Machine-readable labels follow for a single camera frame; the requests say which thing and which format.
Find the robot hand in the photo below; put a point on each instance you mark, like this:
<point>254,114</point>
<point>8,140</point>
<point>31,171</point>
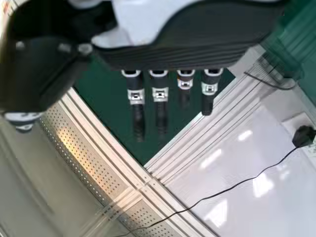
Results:
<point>197,32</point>

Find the black plug adapter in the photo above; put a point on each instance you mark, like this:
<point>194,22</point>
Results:
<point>304,135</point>

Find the white socket strip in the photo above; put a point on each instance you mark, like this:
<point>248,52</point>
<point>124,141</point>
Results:
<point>311,151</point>

